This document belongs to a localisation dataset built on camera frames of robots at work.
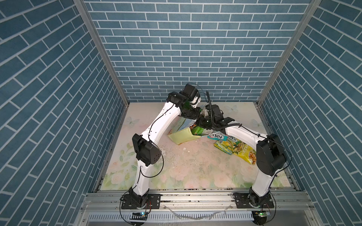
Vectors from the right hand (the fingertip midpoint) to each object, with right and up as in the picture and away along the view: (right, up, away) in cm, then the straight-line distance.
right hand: (196, 121), depth 90 cm
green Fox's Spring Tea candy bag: (+24, -16, +4) cm, 30 cm away
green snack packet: (0, -5, -5) cm, 7 cm away
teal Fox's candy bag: (+16, -10, +6) cm, 20 cm away
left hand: (+3, +3, -10) cm, 10 cm away
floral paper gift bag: (-9, -6, -10) cm, 15 cm away
